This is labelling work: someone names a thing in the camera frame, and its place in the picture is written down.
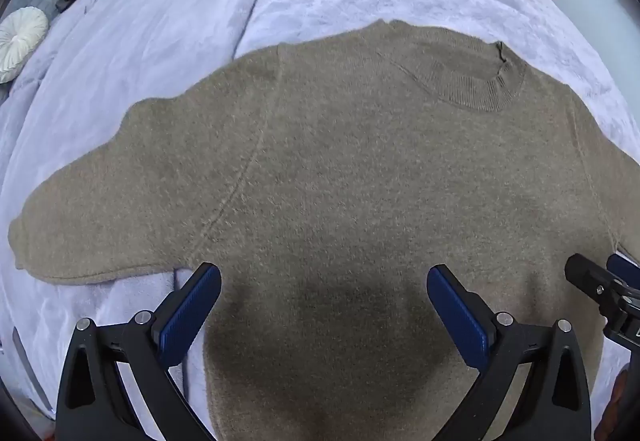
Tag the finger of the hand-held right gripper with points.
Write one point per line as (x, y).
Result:
(625, 268)
(587, 278)

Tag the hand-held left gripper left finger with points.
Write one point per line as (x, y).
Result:
(187, 308)

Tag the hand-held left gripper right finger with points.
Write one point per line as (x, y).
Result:
(457, 308)

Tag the olive brown knit sweater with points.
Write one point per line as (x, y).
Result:
(350, 201)

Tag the person's right forearm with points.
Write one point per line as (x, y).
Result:
(614, 403)

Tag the lavender plush blanket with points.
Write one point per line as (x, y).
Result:
(165, 21)

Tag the white round pleated pillow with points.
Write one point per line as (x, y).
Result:
(20, 43)

